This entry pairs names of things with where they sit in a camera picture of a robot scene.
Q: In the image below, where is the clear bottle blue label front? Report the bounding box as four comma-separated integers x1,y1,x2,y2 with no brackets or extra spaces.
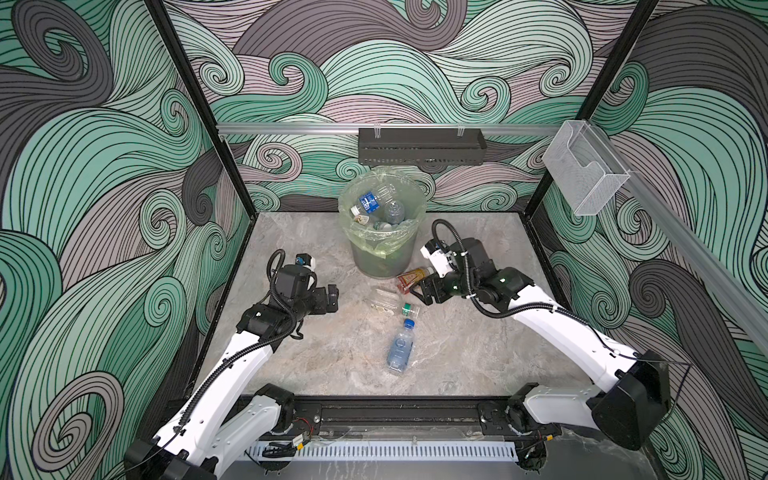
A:
384,200,406,225

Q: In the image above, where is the clear bottle green cap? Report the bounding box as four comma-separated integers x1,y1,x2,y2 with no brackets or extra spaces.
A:
368,288,420,320

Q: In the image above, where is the green plastic bin liner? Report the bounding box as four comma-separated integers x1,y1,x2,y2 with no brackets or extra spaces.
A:
337,167,428,260

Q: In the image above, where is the grey mesh waste bin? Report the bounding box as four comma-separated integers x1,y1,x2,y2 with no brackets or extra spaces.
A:
340,174,427,279

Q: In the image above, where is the aluminium back rail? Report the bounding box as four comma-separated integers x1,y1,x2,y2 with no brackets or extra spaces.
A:
216,122,560,136

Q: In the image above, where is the red yellow tea bottle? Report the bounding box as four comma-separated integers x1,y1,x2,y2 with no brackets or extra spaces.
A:
395,267,434,294

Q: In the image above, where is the clear bottle blue label white cap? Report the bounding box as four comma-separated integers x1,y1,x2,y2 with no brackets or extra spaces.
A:
350,187,394,216

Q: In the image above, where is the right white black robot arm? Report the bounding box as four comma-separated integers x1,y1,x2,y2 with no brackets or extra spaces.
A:
412,267,671,450

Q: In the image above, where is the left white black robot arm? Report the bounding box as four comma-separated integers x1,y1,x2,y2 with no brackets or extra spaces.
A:
116,284,339,479

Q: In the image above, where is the black wall tray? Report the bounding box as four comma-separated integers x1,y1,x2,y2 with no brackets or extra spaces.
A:
357,127,488,173

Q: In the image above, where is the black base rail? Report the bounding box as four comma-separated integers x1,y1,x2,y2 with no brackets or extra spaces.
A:
263,395,550,438

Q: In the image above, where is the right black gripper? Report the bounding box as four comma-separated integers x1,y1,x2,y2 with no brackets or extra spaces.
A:
408,263,483,305

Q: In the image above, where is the aluminium right rail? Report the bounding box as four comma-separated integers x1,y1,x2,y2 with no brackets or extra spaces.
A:
595,127,767,353

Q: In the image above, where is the white slotted cable duct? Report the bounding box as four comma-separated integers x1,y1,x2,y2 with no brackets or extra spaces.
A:
243,440,518,463

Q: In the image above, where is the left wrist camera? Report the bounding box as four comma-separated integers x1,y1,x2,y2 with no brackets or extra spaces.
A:
267,248,318,305

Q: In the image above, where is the aluminium rail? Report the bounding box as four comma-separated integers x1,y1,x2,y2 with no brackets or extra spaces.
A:
595,127,767,353
216,122,560,136

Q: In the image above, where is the clear plastic wall holder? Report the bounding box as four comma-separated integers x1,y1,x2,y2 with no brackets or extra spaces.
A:
543,120,630,217

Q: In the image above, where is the clear blue tinted bottle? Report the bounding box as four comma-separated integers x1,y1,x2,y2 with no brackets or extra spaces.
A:
386,319,415,373

